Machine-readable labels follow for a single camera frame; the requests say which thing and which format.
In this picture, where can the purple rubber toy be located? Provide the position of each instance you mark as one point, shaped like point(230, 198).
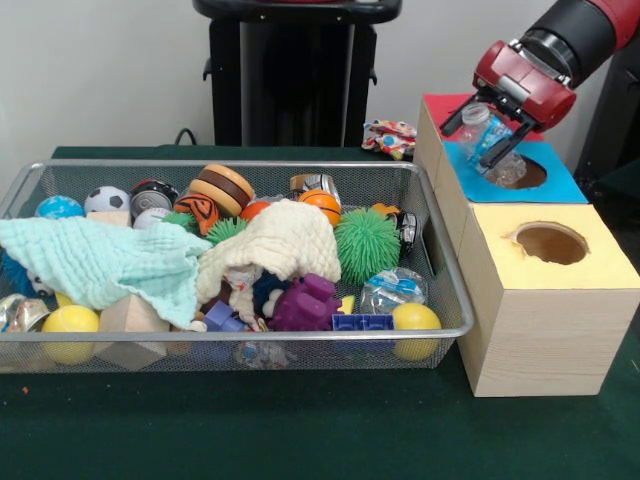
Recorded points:
point(300, 305)

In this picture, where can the blue globe ball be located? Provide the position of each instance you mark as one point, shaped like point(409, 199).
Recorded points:
point(59, 207)

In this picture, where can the crushed bottle with blue label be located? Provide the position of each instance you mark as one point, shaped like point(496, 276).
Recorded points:
point(395, 292)

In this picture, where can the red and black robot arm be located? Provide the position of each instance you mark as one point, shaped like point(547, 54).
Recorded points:
point(575, 30)

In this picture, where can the clear bottle with blue label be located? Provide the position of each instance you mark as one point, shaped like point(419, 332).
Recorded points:
point(492, 135)

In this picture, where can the dark green tablecloth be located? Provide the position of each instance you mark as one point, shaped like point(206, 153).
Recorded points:
point(300, 430)

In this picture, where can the yellow ball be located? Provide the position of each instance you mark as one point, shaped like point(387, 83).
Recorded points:
point(70, 320)
point(415, 317)

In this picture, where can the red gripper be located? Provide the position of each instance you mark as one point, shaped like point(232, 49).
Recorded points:
point(530, 92)

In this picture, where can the mint green cloth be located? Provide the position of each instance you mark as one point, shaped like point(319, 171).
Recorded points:
point(100, 260)

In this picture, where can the black and white football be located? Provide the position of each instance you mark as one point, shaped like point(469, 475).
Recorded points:
point(105, 200)

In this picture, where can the large green spiky ball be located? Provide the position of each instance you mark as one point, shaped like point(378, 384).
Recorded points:
point(367, 245)

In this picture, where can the cream white cloth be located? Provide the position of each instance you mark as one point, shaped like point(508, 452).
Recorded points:
point(280, 235)

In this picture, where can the black upright panel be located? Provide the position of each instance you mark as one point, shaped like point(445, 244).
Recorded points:
point(617, 130)

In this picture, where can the wooden box with three holes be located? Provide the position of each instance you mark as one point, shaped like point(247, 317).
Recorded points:
point(550, 340)

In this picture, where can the colourful packet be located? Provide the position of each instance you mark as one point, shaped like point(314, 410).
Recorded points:
point(390, 140)

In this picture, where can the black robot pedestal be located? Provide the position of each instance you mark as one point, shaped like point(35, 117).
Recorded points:
point(295, 75)

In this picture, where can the toy burger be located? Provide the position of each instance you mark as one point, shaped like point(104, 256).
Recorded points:
point(222, 187)

